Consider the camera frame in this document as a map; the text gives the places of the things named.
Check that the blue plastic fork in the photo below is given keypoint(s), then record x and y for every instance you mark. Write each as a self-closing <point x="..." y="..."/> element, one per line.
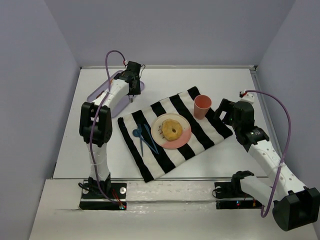
<point x="139" y="130"/>

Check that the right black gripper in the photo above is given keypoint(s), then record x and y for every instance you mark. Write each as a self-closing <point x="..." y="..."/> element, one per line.
<point x="225" y="110"/>

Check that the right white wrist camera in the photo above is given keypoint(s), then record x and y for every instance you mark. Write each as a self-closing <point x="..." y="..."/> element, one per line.
<point x="246" y="97"/>

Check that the pink plastic cup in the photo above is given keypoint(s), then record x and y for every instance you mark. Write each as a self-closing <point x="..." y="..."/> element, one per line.
<point x="202" y="104"/>

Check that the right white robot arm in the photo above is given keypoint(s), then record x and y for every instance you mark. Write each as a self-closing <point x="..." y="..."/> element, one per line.
<point x="293" y="204"/>

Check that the black white striped placemat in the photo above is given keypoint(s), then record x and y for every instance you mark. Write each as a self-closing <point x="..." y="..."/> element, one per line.
<point x="206" y="133"/>

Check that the blue plastic spoon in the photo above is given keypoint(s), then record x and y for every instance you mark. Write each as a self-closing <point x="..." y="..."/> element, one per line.
<point x="136" y="133"/>

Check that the blue plastic knife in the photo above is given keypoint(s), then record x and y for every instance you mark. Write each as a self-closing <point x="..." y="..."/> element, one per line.
<point x="151" y="138"/>

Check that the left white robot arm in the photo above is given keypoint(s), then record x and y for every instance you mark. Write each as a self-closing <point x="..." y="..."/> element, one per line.
<point x="95" y="124"/>

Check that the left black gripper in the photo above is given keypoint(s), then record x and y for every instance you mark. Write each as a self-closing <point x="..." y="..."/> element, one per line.
<point x="135" y="87"/>

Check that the metal serving tongs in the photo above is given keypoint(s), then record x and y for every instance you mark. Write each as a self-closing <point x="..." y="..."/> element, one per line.
<point x="131" y="98"/>

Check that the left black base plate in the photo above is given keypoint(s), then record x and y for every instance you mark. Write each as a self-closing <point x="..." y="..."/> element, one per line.
<point x="93" y="200"/>

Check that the large beige bagel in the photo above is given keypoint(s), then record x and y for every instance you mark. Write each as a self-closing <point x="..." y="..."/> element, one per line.
<point x="171" y="129"/>

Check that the cream and pink plate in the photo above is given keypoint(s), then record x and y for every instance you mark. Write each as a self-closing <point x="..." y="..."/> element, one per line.
<point x="156" y="131"/>

